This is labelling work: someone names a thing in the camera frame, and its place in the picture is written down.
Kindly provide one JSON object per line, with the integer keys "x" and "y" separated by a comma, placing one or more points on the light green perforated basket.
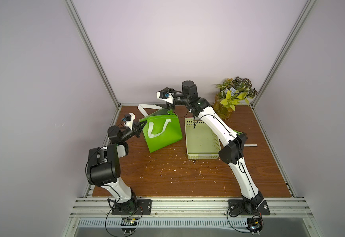
{"x": 201, "y": 142}

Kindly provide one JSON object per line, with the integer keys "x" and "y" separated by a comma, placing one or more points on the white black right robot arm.
{"x": 233, "y": 143}

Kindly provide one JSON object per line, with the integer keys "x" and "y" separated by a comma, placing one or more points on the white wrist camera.
{"x": 166, "y": 94}
{"x": 127, "y": 120}

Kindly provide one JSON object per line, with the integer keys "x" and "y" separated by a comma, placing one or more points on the small circuit board right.
{"x": 255, "y": 224}

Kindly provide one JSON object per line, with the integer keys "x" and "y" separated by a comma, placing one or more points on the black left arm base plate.
{"x": 140, "y": 207}

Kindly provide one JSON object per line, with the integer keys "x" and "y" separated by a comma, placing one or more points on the green insulated delivery bag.
{"x": 162, "y": 126}

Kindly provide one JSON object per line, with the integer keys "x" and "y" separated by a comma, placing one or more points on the aluminium front frame rail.
{"x": 196, "y": 207}

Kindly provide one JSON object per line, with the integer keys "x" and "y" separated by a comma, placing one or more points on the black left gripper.
{"x": 137, "y": 127}

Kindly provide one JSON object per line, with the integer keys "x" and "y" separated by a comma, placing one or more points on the small circuit board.
{"x": 128, "y": 226}
{"x": 255, "y": 224}

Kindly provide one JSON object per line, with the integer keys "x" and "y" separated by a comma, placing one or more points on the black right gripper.
{"x": 174, "y": 102}

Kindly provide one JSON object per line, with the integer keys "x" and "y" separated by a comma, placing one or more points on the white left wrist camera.
{"x": 127, "y": 120}

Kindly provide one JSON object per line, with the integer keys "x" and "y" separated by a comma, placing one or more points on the small circuit board left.
{"x": 128, "y": 226}

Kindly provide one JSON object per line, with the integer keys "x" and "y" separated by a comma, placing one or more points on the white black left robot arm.
{"x": 103, "y": 167}

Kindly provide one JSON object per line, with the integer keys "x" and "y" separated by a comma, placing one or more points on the artificial flower plant bouquet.
{"x": 234, "y": 91}

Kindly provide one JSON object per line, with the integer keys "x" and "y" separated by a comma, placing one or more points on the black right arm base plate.
{"x": 238, "y": 207}

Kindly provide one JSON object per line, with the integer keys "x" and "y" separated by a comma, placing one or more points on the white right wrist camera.
{"x": 166, "y": 94}

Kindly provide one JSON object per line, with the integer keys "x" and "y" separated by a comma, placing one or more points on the amber plastic vase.
{"x": 223, "y": 112}

